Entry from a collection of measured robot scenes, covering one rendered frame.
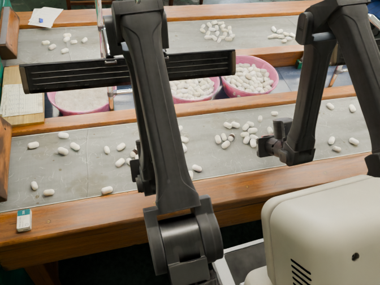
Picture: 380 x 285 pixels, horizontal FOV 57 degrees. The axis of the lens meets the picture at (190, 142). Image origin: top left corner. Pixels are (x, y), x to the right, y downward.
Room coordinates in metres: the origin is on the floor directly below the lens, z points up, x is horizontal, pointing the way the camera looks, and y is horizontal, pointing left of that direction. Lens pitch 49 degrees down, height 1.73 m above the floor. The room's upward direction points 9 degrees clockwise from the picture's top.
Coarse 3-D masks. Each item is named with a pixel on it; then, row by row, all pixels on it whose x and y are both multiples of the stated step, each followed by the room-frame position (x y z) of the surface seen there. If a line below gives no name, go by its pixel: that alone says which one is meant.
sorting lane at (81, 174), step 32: (96, 128) 0.85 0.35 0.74; (128, 128) 0.87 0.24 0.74; (192, 128) 0.92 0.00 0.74; (224, 128) 0.95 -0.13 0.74; (320, 128) 1.04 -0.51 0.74; (352, 128) 1.07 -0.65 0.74; (32, 160) 0.66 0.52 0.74; (64, 160) 0.69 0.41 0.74; (96, 160) 0.71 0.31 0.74; (192, 160) 0.77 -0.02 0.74; (224, 160) 0.79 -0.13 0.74; (256, 160) 0.82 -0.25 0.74; (32, 192) 0.54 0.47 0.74; (64, 192) 0.56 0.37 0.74; (96, 192) 0.58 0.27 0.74
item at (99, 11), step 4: (96, 0) 1.16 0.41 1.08; (100, 0) 1.16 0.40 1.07; (136, 0) 1.22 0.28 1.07; (96, 4) 1.16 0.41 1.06; (100, 4) 1.16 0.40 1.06; (96, 8) 1.16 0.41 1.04; (100, 8) 1.16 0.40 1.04; (96, 12) 1.16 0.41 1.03; (100, 12) 1.16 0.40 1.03; (96, 16) 1.16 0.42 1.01; (100, 16) 1.16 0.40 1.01; (100, 20) 1.16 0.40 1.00; (100, 24) 1.16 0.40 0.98; (100, 28) 1.16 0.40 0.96; (100, 32) 1.15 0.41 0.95; (100, 36) 1.16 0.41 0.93; (100, 40) 1.16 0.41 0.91; (100, 44) 1.16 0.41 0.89; (100, 48) 1.16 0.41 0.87; (100, 52) 1.16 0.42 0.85
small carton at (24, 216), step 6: (18, 210) 0.46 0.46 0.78; (24, 210) 0.46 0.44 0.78; (30, 210) 0.46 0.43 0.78; (18, 216) 0.44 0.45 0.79; (24, 216) 0.44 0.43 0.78; (30, 216) 0.44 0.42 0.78; (18, 222) 0.42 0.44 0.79; (24, 222) 0.42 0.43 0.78; (30, 222) 0.43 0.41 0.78; (18, 228) 0.40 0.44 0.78; (24, 228) 0.41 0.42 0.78; (30, 228) 0.41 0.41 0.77
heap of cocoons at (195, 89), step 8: (176, 80) 1.20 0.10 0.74; (184, 80) 1.20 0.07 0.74; (192, 80) 1.22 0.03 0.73; (200, 80) 1.22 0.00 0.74; (208, 80) 1.23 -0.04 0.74; (176, 88) 1.15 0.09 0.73; (184, 88) 1.17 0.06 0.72; (192, 88) 1.16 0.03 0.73; (200, 88) 1.16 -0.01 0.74; (208, 88) 1.18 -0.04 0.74; (176, 96) 1.09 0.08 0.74; (184, 96) 1.10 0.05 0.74; (192, 96) 1.10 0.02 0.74; (200, 96) 1.13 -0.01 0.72
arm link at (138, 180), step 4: (136, 140) 0.58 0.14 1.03; (136, 144) 0.56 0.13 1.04; (140, 148) 0.55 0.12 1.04; (140, 152) 0.55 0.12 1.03; (140, 176) 0.48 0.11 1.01; (136, 180) 0.46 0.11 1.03; (140, 180) 0.46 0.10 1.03; (136, 184) 0.47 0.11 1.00; (140, 184) 0.45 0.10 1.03; (140, 188) 0.45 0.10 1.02
